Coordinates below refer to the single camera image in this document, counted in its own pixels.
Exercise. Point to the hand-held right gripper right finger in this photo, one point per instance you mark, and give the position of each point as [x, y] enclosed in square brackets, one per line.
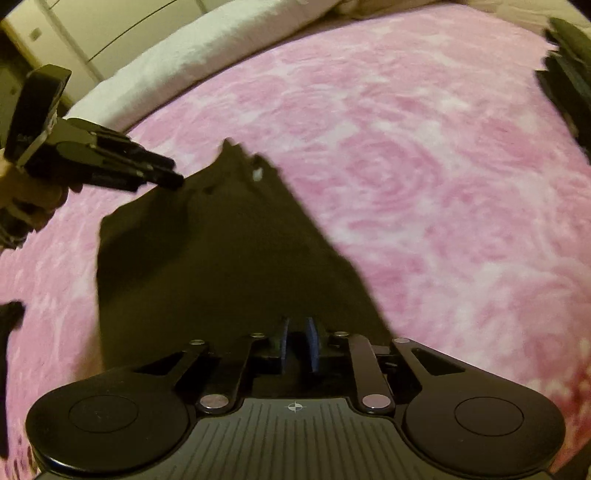
[314, 346]

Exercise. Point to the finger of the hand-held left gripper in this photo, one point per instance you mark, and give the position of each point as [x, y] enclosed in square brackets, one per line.
[157, 180]
[147, 157]

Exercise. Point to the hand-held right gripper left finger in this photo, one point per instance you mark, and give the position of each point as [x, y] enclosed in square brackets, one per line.
[282, 346]

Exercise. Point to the dark olive long-sleeve shirt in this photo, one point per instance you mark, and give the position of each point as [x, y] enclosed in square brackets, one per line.
[231, 258]

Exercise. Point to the person's left hand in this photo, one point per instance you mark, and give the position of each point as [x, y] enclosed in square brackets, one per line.
[32, 196]

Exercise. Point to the cream wardrobe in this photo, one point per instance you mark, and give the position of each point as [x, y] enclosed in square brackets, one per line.
[92, 32]

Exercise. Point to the white duvet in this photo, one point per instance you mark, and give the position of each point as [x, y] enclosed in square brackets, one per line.
[184, 60]

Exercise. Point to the pink floral blanket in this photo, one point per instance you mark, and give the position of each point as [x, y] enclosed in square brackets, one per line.
[415, 184]

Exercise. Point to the dark cloth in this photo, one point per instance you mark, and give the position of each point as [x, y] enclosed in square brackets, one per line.
[9, 323]

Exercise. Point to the beige pillow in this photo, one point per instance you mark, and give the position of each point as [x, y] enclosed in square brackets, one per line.
[521, 14]

